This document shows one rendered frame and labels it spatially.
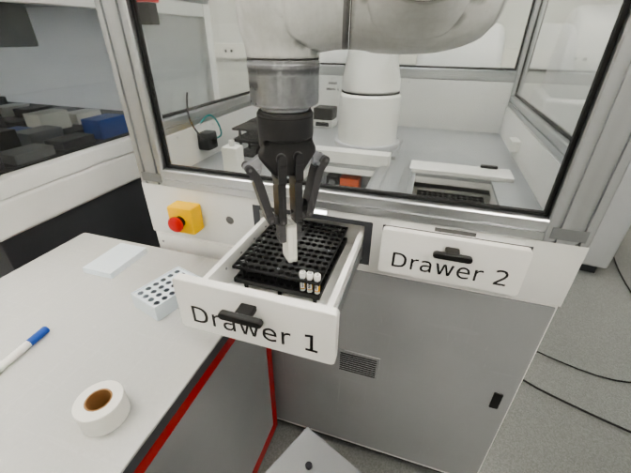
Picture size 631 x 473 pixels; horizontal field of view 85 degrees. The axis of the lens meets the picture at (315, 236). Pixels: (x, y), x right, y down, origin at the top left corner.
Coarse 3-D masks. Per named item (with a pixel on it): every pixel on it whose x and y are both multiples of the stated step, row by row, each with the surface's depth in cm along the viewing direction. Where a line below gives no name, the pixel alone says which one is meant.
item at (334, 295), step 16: (256, 224) 81; (336, 224) 84; (352, 224) 83; (240, 240) 75; (352, 240) 85; (224, 256) 70; (352, 256) 70; (208, 272) 65; (224, 272) 69; (336, 272) 75; (352, 272) 70; (256, 288) 70; (336, 288) 61; (336, 304) 59
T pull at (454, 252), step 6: (438, 252) 68; (444, 252) 68; (450, 252) 68; (456, 252) 68; (438, 258) 69; (444, 258) 68; (450, 258) 68; (456, 258) 67; (462, 258) 67; (468, 258) 67
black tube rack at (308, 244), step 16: (304, 224) 80; (320, 224) 81; (256, 240) 74; (272, 240) 74; (304, 240) 74; (320, 240) 74; (336, 240) 75; (240, 256) 69; (256, 256) 69; (272, 256) 69; (304, 256) 69; (320, 256) 69; (336, 256) 75; (240, 272) 69; (320, 272) 64; (272, 288) 65; (288, 288) 65; (320, 288) 65
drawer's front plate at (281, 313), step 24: (192, 288) 57; (216, 288) 56; (240, 288) 56; (216, 312) 59; (264, 312) 55; (288, 312) 53; (312, 312) 52; (336, 312) 51; (240, 336) 60; (288, 336) 56; (336, 336) 53
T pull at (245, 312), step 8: (240, 304) 55; (248, 304) 55; (224, 312) 53; (232, 312) 53; (240, 312) 53; (248, 312) 53; (224, 320) 53; (232, 320) 53; (240, 320) 52; (248, 320) 52; (256, 320) 52
